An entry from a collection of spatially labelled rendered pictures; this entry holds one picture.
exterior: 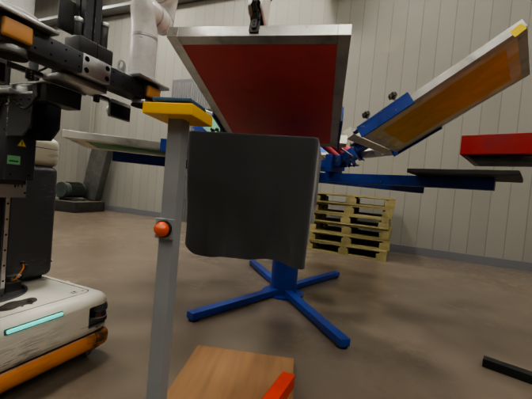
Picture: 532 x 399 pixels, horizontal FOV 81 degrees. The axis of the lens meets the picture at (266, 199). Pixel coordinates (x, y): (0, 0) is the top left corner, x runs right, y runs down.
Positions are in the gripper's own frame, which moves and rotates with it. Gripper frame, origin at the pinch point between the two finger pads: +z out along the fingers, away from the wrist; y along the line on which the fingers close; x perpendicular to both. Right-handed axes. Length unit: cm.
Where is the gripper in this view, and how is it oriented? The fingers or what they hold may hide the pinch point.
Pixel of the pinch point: (256, 32)
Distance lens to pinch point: 111.2
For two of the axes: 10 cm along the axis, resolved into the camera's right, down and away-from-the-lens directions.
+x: 9.8, 0.9, -1.9
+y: -1.6, -2.6, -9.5
